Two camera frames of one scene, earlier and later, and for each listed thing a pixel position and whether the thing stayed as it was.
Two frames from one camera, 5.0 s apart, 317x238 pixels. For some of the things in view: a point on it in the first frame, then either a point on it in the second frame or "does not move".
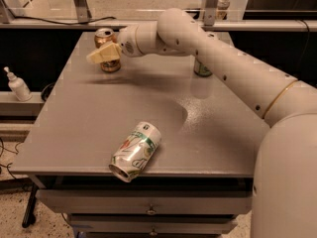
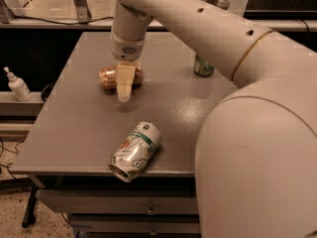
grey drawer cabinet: x=197 y=183 does not move
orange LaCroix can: x=102 y=38 to x=109 y=76
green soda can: x=201 y=70 does not move
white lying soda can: x=136 y=152 does not move
